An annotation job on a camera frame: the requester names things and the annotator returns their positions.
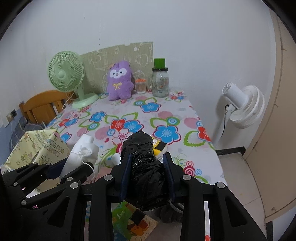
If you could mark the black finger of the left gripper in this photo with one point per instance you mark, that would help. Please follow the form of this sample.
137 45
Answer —
67 198

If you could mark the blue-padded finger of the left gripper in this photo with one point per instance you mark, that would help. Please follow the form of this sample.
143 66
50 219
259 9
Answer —
34 177

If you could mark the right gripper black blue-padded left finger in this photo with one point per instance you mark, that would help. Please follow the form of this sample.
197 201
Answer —
111 188

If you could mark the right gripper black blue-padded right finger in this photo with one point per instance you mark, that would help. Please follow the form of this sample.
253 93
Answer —
229 220

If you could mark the black plastic bundle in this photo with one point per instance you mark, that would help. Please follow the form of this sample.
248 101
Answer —
148 187

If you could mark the green picture book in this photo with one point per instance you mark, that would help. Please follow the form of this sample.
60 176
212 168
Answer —
129 223

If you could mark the white cloth drawstring bag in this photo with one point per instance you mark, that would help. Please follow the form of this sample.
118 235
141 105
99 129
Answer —
83 152

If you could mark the yellow cartoon packet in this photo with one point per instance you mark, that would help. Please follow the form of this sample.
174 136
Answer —
159 148

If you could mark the yellow fabric storage box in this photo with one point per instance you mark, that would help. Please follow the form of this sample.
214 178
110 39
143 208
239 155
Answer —
41 147

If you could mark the grey plaid pillow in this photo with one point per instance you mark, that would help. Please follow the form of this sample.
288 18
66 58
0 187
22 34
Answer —
20 130

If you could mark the floral tablecloth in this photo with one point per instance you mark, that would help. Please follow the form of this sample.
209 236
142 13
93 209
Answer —
171 120

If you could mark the purple plush toy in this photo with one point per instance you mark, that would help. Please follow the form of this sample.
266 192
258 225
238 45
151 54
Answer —
119 81

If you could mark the small jar orange lid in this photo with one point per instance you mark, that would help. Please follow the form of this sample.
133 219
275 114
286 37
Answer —
140 86

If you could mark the white standing fan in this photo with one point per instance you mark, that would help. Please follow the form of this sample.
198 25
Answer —
244 107

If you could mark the green desk fan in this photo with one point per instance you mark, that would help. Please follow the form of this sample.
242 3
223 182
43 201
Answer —
66 73

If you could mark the glass jar green lid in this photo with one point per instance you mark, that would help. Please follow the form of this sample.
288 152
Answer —
160 78

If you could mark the green patterned backboard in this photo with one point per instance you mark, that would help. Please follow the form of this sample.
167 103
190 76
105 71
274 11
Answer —
97 64

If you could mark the wall power outlet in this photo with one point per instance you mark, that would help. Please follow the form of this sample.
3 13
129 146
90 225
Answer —
13 113

